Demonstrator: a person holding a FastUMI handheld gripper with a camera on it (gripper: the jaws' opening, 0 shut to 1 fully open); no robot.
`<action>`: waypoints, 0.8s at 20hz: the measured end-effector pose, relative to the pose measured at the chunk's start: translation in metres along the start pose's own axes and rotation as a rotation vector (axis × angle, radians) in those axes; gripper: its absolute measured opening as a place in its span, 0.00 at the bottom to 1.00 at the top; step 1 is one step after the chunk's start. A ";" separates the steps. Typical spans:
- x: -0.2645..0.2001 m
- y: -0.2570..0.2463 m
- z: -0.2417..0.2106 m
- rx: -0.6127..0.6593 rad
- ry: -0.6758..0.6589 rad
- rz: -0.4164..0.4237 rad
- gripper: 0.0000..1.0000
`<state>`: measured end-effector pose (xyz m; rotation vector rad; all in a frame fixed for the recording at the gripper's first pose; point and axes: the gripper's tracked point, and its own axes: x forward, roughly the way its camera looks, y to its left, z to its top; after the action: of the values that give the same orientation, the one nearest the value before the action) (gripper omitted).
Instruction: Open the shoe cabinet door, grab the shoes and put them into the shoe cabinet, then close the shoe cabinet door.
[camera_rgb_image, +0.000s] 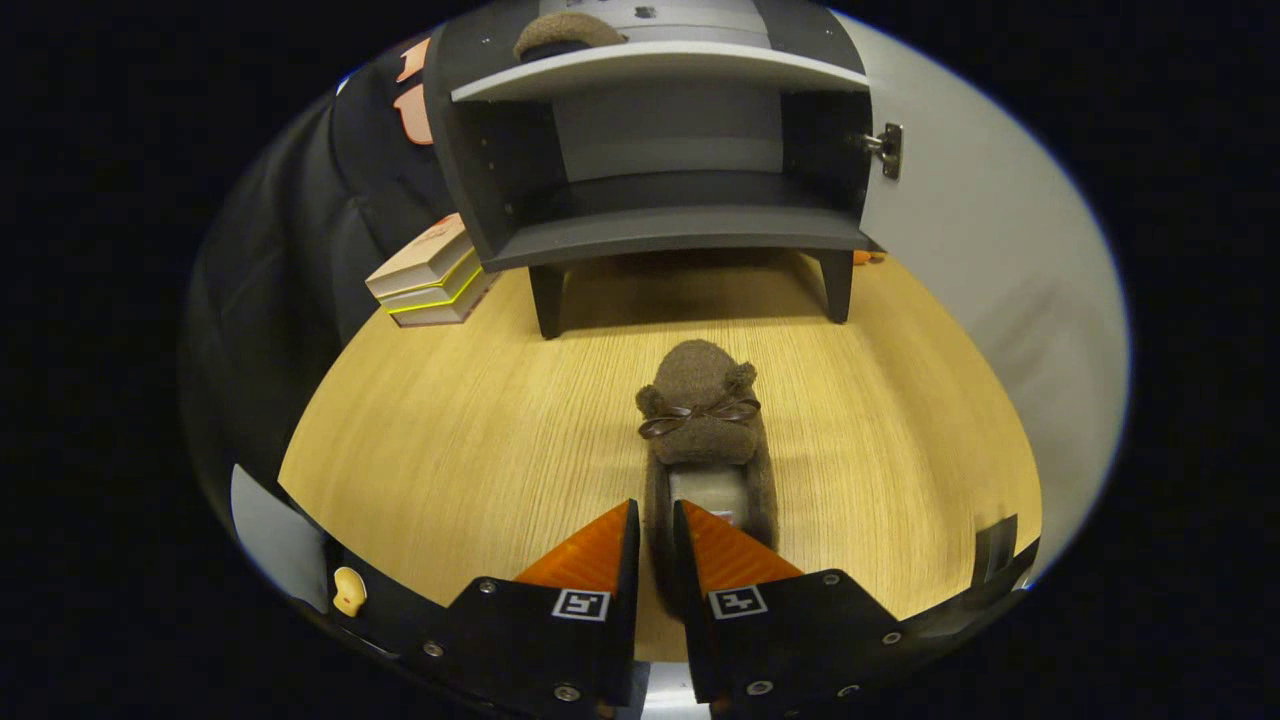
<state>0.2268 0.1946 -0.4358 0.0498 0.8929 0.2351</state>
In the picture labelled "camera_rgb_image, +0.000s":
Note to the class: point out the dark grey shoe cabinet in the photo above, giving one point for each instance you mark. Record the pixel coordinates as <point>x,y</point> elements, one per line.
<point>680,235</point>

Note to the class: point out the white shoe cabinet door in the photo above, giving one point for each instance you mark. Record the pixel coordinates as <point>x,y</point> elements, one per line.
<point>1000,250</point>

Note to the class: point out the yellow edged book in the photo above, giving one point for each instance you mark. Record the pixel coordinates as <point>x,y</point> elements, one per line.
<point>440,292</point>

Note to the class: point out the black backdrop cloth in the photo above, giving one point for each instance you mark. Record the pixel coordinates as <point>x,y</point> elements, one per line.
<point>280,250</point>

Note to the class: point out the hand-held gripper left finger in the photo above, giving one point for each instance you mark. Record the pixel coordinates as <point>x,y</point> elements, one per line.
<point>631,570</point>

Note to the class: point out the small cream object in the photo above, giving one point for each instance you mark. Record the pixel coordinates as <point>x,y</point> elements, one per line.
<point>348,592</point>

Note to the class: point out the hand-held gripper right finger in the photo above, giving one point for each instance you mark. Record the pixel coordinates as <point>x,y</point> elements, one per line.
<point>684,600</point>

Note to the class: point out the brown fuzzy shoe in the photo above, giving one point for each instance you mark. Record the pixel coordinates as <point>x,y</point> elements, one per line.
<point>565,30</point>
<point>700,430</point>

